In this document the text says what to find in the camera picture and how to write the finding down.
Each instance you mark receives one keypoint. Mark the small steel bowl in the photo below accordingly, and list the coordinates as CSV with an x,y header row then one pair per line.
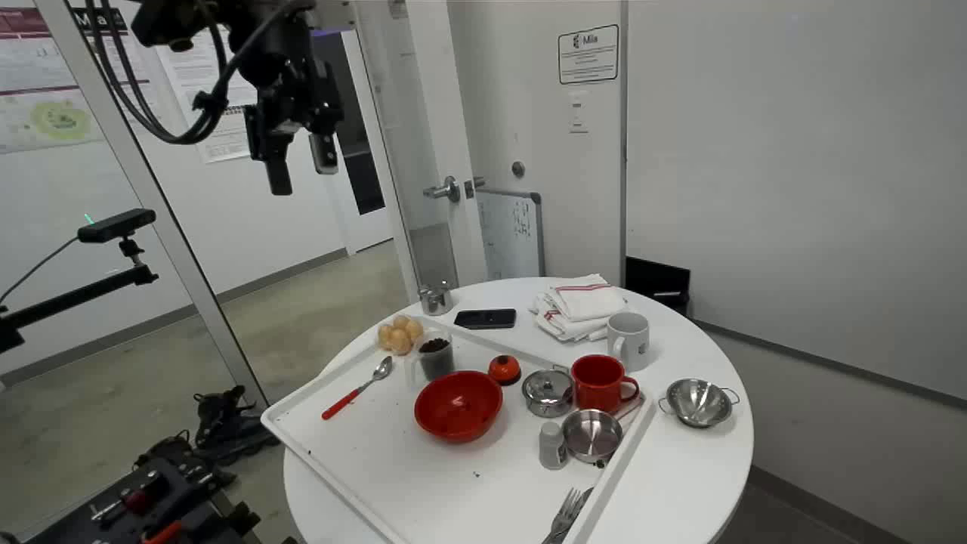
x,y
591,435

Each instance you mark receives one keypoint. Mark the metal strainer cup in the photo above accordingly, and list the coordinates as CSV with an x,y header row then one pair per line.
x,y
549,393

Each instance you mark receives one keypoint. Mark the black box on floor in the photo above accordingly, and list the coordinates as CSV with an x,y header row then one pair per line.
x,y
660,283

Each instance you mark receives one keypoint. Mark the white door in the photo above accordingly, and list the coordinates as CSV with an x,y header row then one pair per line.
x,y
544,148

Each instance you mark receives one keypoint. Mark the white salt shaker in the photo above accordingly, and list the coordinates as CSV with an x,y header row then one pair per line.
x,y
550,444

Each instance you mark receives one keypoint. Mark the steel bowl with handles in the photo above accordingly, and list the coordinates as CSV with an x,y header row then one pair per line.
x,y
698,403

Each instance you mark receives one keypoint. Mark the grey jar of beans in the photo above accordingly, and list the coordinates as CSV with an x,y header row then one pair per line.
x,y
436,357

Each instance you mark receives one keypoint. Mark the red mug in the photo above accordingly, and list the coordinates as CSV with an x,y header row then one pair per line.
x,y
601,382

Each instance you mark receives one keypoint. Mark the white folded cloth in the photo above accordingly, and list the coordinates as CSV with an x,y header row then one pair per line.
x,y
573,308

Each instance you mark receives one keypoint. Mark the red bowl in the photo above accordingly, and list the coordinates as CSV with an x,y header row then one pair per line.
x,y
459,407

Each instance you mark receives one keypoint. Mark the round white table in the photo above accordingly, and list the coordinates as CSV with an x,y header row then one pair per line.
x,y
679,484

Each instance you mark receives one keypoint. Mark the metal cutlery at tray edge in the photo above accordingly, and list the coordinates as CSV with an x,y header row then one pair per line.
x,y
566,515

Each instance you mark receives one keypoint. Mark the red handled metal spoon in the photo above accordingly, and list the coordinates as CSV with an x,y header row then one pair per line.
x,y
379,372

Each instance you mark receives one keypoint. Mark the yellow bread bun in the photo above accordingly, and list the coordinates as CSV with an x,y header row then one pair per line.
x,y
399,332

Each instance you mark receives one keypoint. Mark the white mug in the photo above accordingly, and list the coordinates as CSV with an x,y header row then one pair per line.
x,y
628,338

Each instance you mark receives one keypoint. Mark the metal door handle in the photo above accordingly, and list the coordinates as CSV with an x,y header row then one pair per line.
x,y
453,191

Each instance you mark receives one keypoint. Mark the black camera on stand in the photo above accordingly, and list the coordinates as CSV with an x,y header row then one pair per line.
x,y
89,284

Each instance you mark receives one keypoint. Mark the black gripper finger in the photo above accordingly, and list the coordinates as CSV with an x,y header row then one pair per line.
x,y
271,148
323,151

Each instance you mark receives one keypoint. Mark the white plastic tray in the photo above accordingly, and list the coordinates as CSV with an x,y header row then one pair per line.
x,y
452,461

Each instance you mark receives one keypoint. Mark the white door sign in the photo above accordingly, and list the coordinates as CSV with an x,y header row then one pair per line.
x,y
586,56

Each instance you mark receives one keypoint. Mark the black toolbox on floor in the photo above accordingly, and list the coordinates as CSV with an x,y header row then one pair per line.
x,y
173,492

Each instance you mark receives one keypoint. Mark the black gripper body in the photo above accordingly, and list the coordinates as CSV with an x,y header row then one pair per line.
x,y
273,49

